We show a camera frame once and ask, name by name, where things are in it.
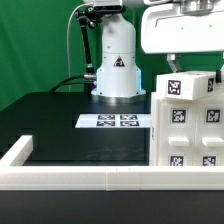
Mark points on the white U-shaped table frame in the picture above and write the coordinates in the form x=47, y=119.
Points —
x=16, y=175

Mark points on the white flat tag plate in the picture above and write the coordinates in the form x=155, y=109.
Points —
x=113, y=121

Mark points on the white cabinet top block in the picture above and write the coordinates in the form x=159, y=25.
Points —
x=190, y=85

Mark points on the black camera on mount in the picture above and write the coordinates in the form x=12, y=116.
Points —
x=109, y=9

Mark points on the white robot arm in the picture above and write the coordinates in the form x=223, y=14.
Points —
x=118, y=79

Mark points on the white cabinet door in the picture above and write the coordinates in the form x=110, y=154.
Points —
x=209, y=140
x=176, y=137

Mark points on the white cabinet body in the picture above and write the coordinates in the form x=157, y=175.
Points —
x=155, y=124

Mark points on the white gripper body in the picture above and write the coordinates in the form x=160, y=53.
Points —
x=165, y=29

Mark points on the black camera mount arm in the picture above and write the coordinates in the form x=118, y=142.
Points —
x=87, y=19

